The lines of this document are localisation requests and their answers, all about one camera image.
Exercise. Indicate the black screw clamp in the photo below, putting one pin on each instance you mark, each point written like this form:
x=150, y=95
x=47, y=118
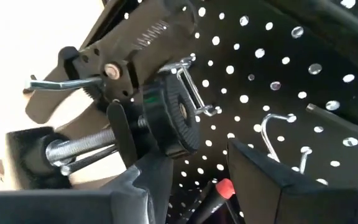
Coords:
x=169, y=124

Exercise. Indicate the black metal peg board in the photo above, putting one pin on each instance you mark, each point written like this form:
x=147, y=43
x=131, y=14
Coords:
x=287, y=74

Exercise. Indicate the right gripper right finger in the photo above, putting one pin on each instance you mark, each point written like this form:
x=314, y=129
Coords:
x=291, y=205

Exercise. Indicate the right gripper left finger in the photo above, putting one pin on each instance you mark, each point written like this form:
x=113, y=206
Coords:
x=73, y=208

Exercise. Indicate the chrome plier holder hook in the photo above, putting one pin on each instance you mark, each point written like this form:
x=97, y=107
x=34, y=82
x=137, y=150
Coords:
x=57, y=84

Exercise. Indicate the light wooden table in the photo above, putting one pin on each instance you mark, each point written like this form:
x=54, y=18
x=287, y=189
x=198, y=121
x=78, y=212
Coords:
x=5, y=37

